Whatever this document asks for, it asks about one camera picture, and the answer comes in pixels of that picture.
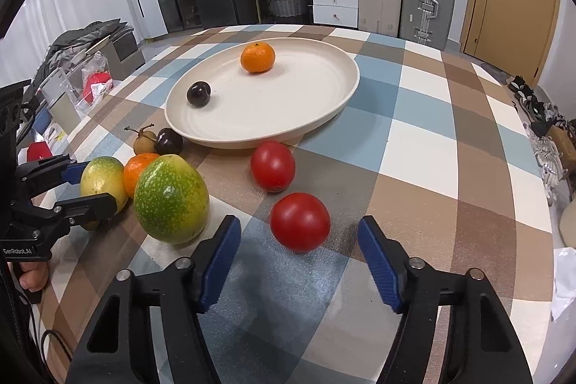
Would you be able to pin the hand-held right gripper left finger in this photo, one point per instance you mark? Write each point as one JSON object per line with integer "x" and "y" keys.
{"x": 220, "y": 262}

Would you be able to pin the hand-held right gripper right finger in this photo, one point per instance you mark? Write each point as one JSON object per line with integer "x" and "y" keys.
{"x": 382, "y": 267}

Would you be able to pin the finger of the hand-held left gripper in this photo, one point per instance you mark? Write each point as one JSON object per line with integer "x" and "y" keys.
{"x": 90, "y": 208}
{"x": 74, "y": 172}

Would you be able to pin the small yellow-green passion fruit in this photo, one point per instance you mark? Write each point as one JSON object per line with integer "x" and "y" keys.
{"x": 105, "y": 181}

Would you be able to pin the orange mandarin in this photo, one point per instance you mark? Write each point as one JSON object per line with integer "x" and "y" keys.
{"x": 135, "y": 175}
{"x": 257, "y": 58}

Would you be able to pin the brown longan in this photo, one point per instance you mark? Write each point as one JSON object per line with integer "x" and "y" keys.
{"x": 143, "y": 145}

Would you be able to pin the large green passion fruit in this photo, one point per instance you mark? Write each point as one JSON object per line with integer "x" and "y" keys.
{"x": 171, "y": 199}

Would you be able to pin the red tomato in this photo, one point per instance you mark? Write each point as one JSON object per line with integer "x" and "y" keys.
{"x": 272, "y": 166}
{"x": 300, "y": 222}

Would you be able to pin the dark red cherry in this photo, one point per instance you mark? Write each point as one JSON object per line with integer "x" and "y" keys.
{"x": 199, "y": 94}
{"x": 168, "y": 142}

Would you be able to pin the cream round plate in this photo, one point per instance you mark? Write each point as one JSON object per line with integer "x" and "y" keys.
{"x": 279, "y": 105}

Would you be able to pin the person's left hand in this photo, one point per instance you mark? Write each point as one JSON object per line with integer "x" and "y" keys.
{"x": 32, "y": 276}

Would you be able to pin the white flat box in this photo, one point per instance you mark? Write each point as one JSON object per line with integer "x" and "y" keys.
{"x": 58, "y": 96}

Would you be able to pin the clear plastic bag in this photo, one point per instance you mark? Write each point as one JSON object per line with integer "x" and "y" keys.
{"x": 96, "y": 85}

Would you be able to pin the grey storage box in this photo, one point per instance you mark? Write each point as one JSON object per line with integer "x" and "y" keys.
{"x": 128, "y": 51}

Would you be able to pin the checkered tablecloth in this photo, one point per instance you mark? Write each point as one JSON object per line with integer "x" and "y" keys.
{"x": 427, "y": 141}

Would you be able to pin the dark jacket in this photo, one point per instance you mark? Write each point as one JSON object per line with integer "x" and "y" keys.
{"x": 85, "y": 35}

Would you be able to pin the rows of assorted shoes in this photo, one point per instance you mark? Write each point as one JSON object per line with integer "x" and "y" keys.
{"x": 546, "y": 150}

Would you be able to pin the pile of dark shoes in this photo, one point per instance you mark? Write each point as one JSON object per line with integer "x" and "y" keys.
{"x": 522, "y": 86}

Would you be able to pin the silver suitcase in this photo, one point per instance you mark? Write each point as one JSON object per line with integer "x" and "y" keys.
{"x": 427, "y": 1}

